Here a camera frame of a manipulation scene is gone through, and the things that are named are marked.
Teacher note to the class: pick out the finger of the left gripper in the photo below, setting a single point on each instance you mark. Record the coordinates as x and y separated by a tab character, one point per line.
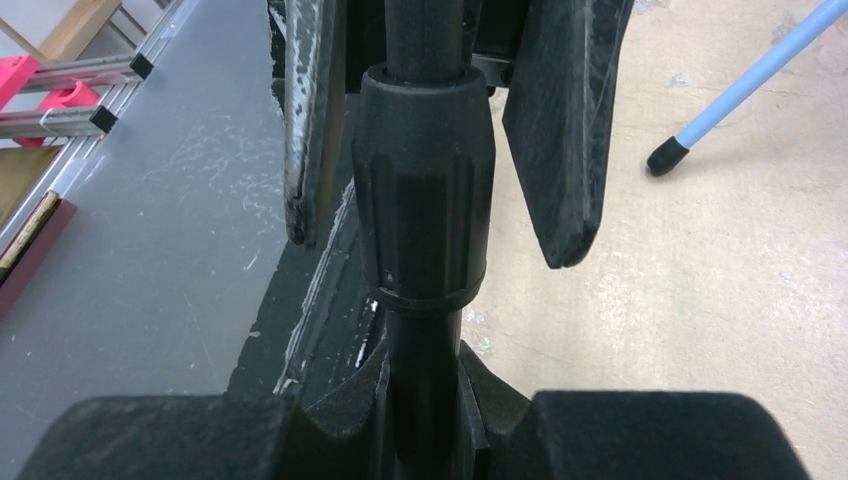
308	58
558	119

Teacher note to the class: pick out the aluminium rail with pink clamps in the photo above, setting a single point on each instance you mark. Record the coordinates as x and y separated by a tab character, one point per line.
57	89

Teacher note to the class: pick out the black round-base mic stand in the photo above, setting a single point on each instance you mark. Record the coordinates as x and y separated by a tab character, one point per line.
424	158

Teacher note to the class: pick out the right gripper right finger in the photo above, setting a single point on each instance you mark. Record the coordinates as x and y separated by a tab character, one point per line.
566	434

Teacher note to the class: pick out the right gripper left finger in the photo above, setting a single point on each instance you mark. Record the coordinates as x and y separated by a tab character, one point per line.
229	436

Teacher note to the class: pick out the blue music stand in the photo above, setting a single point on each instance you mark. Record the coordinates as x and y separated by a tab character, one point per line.
671	152

